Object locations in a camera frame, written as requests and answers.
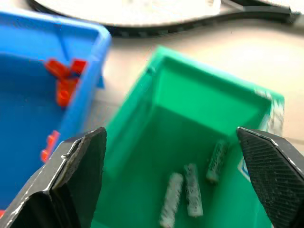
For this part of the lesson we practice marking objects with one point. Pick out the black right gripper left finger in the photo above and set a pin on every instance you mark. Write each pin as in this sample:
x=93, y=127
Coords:
x=78, y=171

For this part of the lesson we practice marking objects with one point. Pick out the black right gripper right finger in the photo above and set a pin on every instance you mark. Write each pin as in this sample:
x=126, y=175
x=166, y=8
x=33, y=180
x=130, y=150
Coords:
x=270, y=171

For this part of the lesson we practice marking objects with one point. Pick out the blue plastic bin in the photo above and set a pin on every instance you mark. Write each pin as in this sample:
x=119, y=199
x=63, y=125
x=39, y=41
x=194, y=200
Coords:
x=28, y=118

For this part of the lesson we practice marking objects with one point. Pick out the green plastic bin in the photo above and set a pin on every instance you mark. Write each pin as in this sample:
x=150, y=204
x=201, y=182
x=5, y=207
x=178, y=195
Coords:
x=190, y=133

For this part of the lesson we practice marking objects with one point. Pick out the orange plastic block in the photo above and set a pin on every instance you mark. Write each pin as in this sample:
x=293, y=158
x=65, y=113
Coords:
x=49, y=147
x=1, y=213
x=78, y=67
x=65, y=91
x=57, y=69

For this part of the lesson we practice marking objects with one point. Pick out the white green-printed battery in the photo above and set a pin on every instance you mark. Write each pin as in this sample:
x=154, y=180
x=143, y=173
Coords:
x=193, y=190
x=217, y=160
x=171, y=200

